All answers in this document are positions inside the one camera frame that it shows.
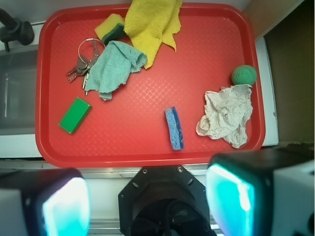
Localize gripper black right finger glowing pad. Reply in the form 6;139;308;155
206;148;315;236

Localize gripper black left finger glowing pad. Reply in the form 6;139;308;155
0;169;92;236

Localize green rectangular block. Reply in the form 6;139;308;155
59;97;92;134

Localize crumpled white cloth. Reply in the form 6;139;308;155
195;84;253;148

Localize blue sponge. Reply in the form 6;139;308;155
164;107;184;150

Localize red plastic tray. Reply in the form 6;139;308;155
35;3;258;168

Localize green textured ball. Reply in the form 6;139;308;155
231;65;257;86

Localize steel sink basin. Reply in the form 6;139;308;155
0;45;38;135

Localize teal microfiber cloth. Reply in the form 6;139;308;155
84;41;148;101

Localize black faucet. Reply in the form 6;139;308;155
0;8;35;52

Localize yellow and green sponge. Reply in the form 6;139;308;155
94;13;126;45

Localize yellow microfiber cloth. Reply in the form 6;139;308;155
124;0;183;69

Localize silver keys on ring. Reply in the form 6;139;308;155
66;38;105;96

